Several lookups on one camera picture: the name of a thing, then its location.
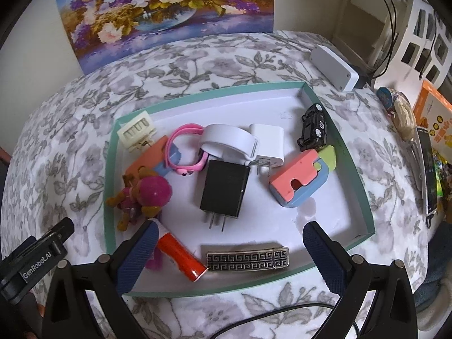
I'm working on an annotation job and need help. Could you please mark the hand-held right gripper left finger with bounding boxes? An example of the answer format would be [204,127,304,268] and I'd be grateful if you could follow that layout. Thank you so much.
[42,220,159,339]

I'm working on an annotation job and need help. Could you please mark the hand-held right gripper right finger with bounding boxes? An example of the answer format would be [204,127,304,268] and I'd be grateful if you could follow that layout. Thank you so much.
[303,221,419,339]

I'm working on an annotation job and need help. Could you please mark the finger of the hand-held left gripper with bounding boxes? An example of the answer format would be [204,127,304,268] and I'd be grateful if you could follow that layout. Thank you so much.
[2,236,36,260]
[47,218,75,246]

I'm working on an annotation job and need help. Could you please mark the purple lighter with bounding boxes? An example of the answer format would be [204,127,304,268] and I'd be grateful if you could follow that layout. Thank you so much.
[145,244,165,272]

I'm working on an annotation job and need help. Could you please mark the orange white tube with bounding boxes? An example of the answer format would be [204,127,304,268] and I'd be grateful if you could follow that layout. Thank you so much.
[150,218,208,283]

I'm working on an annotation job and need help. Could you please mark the pink dog toy figure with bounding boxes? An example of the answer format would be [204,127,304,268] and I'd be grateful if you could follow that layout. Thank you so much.
[107,167,173,232]

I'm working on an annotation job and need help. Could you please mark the patterned metal hair clip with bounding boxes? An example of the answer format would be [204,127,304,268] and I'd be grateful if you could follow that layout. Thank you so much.
[205,243,290,273]

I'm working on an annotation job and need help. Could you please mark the coral blue green block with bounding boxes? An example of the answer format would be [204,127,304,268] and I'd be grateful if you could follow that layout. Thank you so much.
[269,145,338,208]

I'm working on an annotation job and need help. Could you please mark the coral and blue block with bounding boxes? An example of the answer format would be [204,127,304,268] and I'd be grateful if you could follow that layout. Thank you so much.
[125,136,181,184]

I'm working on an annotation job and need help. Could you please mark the pink watch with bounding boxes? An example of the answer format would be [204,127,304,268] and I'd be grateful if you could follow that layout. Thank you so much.
[166,123,207,176]

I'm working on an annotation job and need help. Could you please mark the black charger plug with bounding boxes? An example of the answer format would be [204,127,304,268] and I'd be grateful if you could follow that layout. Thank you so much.
[199,159,251,233]

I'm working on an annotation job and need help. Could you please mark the black toy car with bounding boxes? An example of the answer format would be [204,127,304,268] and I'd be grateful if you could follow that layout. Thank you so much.
[297,103,327,152]

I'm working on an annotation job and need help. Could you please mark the white charger plug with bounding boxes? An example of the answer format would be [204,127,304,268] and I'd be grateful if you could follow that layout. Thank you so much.
[249,123,286,179]

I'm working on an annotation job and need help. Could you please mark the white wrist band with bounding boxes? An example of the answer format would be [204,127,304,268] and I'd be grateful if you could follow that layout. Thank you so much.
[199,123,261,165]

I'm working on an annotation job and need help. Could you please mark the teal rimmed white tray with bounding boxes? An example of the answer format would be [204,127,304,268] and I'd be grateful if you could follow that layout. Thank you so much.
[104,81,375,298]

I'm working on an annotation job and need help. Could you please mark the dark blue cloth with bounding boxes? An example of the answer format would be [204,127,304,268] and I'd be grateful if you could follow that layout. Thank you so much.
[413,226,452,311]

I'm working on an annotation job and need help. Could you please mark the beige fleece cloth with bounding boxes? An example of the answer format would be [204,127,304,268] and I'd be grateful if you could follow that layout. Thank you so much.
[417,304,452,333]

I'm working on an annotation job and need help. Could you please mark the smartphone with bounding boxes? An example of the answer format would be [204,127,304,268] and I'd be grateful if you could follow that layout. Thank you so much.
[415,125,439,216]

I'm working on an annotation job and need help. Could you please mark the colourful small packets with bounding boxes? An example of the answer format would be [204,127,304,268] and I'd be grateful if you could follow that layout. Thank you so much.
[433,148,452,198]

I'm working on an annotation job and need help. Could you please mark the orange book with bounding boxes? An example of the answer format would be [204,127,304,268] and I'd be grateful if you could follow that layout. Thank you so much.
[413,79,452,152]

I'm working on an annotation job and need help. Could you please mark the white rectangular box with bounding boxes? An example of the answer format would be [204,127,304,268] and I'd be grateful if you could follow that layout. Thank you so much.
[310,44,360,92]

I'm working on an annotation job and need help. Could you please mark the white wooden rack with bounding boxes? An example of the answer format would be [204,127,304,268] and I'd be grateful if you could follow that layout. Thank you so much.
[332,0,403,75]

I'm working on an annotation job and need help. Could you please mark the flower painting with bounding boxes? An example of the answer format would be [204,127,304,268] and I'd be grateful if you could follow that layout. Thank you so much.
[55,0,275,75]

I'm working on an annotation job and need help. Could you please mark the white cutout panel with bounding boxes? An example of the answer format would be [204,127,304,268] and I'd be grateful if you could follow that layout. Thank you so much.
[395,0,452,85]

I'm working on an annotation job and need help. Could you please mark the black hanging cable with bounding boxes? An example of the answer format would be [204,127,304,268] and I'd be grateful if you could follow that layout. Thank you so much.
[367,0,398,78]

